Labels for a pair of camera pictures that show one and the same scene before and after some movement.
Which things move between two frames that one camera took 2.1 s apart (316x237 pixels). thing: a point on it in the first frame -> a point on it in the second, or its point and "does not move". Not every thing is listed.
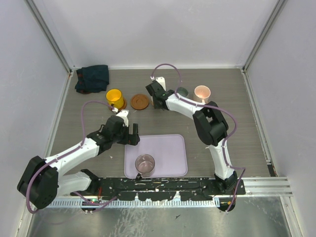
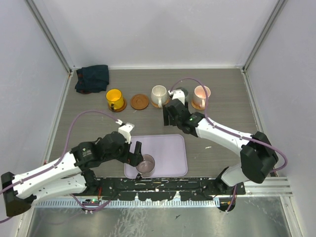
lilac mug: [144, 164] does not move
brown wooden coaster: [139, 101] does not move
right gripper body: [155, 106] -> [178, 123]
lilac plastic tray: [170, 152] does not move
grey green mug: [182, 91] does not move
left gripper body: [121, 138] -> [122, 155]
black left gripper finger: [135, 129] -> [138, 148]
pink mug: [202, 94] does not move
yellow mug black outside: [114, 97] does not move
